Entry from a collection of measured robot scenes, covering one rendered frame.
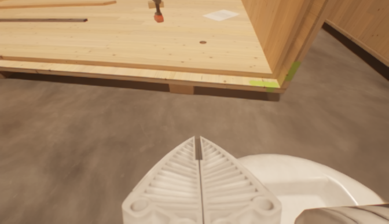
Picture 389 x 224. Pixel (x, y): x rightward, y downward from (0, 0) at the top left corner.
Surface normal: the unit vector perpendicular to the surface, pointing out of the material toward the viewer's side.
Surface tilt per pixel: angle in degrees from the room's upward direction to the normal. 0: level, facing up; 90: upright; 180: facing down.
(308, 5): 90
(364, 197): 0
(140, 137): 0
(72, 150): 0
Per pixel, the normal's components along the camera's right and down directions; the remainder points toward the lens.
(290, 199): 0.00, -0.70
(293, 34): -0.12, 0.71
